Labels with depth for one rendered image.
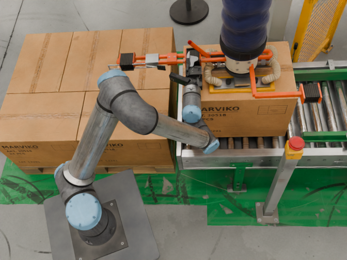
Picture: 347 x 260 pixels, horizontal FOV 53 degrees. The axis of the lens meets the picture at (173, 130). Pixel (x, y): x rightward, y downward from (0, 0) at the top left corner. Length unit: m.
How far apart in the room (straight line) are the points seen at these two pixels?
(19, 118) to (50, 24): 1.65
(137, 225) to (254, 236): 1.01
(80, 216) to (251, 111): 1.04
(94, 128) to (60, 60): 1.48
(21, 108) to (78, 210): 1.25
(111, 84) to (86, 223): 0.63
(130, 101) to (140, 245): 0.81
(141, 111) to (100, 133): 0.25
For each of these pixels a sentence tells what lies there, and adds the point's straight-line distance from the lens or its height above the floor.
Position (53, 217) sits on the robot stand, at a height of 0.75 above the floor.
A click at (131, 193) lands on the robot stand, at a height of 0.75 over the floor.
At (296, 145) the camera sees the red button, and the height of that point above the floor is 1.04.
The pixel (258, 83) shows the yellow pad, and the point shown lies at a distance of 1.91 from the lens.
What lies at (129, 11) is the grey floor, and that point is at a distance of 3.89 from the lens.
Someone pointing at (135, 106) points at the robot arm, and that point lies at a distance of 1.24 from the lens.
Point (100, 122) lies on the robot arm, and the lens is 1.38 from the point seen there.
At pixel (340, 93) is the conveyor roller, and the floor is 0.55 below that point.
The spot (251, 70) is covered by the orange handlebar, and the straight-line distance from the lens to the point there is 1.81.
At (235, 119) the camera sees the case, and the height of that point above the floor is 0.75.
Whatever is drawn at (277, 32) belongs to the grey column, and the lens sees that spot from 3.15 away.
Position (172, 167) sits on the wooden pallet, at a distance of 2.60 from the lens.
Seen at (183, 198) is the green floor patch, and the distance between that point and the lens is 2.63.
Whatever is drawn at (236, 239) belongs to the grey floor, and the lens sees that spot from 2.55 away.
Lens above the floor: 2.47
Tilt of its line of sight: 59 degrees down
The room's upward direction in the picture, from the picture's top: 11 degrees counter-clockwise
